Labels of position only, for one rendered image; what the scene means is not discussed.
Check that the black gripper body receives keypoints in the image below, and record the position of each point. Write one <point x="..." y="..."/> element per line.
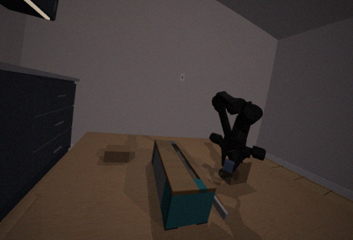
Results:
<point x="238" y="137"/>

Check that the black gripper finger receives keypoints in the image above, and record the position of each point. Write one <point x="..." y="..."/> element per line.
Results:
<point x="224" y="151"/>
<point x="241" y="157"/>

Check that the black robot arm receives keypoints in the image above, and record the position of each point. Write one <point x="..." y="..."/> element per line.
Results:
<point x="248" y="114"/>

